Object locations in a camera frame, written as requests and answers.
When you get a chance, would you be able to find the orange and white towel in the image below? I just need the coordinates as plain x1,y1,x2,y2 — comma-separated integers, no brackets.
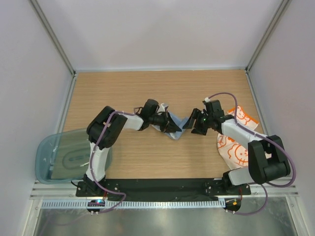
217,106,259,170

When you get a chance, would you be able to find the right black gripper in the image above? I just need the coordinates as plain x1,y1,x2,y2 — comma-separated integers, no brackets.
183,108,213,136

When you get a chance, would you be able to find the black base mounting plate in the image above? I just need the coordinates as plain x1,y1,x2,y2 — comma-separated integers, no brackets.
75,178,252,202

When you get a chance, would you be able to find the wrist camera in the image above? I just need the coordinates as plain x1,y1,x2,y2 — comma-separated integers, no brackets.
203,97,224,118
135,99,159,121

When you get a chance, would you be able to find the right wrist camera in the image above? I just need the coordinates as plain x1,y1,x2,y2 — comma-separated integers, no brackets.
203,97,224,118

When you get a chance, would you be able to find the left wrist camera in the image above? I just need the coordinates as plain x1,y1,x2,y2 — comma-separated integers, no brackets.
135,99,159,121

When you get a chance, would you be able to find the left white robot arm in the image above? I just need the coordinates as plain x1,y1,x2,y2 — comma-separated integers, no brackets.
80,99,188,197

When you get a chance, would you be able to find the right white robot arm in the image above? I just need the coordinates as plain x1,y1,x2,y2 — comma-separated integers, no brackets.
183,108,296,195

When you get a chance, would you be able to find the translucent blue plastic bin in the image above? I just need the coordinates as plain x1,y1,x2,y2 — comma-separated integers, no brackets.
34,127,113,183

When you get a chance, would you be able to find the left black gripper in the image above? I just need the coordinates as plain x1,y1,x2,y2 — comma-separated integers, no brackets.
149,110,181,133

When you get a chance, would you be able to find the blue bear towel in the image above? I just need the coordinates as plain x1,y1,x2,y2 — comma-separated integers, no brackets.
157,103,188,140

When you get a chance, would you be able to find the white slotted cable duct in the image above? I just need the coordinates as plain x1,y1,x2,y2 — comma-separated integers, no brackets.
41,199,225,210

